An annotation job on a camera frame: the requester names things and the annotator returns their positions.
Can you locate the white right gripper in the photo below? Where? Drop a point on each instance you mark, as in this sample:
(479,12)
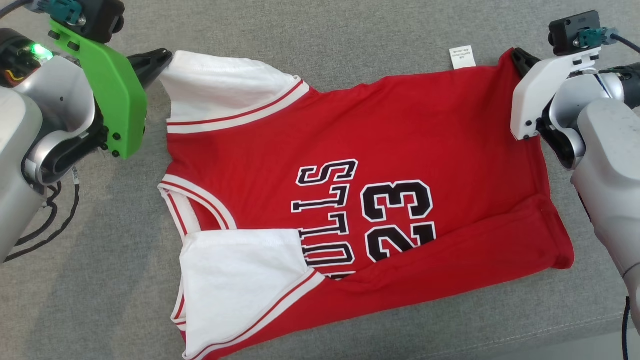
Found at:
(532,95)

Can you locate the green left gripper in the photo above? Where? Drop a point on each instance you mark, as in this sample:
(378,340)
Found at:
(117,95)

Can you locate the red Bulls basketball jersey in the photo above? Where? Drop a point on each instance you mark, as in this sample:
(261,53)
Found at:
(400,140)

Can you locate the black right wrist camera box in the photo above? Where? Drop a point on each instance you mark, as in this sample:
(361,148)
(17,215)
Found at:
(572,27)

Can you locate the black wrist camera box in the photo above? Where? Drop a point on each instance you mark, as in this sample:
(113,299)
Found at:
(102,17)
(572,27)

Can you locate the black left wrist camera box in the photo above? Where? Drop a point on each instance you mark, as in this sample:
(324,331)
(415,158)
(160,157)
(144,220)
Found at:
(102,17)

